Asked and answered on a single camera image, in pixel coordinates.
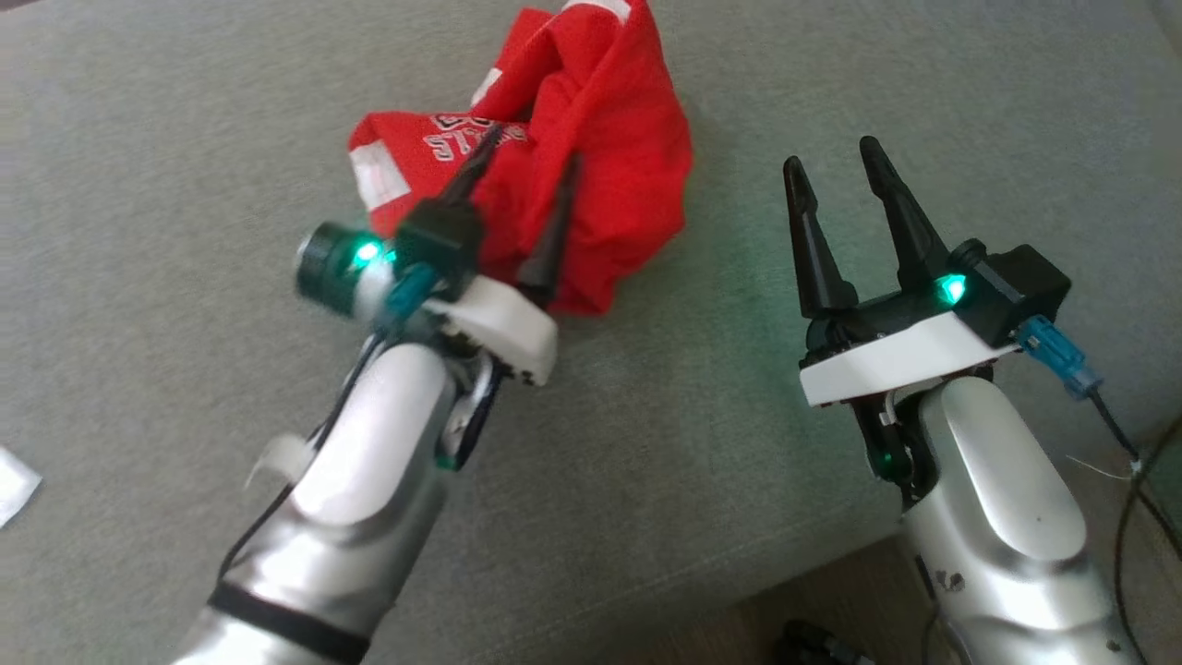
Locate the left cable with blue connector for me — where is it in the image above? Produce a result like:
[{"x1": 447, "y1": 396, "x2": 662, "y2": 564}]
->
[{"x1": 217, "y1": 263, "x2": 435, "y2": 574}]

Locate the right cable with blue connector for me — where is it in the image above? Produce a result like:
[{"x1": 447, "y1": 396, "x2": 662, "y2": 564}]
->
[{"x1": 1016, "y1": 314, "x2": 1182, "y2": 665}]

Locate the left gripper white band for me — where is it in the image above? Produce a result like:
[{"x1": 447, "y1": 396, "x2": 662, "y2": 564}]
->
[{"x1": 429, "y1": 124, "x2": 584, "y2": 385}]

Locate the white strap tag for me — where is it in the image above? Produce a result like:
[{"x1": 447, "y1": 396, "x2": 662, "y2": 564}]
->
[{"x1": 245, "y1": 432, "x2": 320, "y2": 490}]

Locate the white paper scrap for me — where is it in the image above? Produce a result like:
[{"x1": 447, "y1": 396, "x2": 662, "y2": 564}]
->
[{"x1": 0, "y1": 446, "x2": 43, "y2": 530}]

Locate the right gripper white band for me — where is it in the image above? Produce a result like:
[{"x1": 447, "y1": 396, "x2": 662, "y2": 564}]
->
[{"x1": 783, "y1": 137, "x2": 1024, "y2": 408}]

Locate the cable with blue connector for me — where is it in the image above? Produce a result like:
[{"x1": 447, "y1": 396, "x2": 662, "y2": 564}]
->
[
  {"x1": 1016, "y1": 314, "x2": 1182, "y2": 665},
  {"x1": 217, "y1": 263, "x2": 435, "y2": 574}
]

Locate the red jersey with lettering print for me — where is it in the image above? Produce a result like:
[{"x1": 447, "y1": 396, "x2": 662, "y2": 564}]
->
[{"x1": 347, "y1": 0, "x2": 695, "y2": 318}]

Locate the grey fabric sofa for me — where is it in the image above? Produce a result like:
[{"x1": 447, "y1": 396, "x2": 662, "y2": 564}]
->
[{"x1": 0, "y1": 0, "x2": 1182, "y2": 665}]

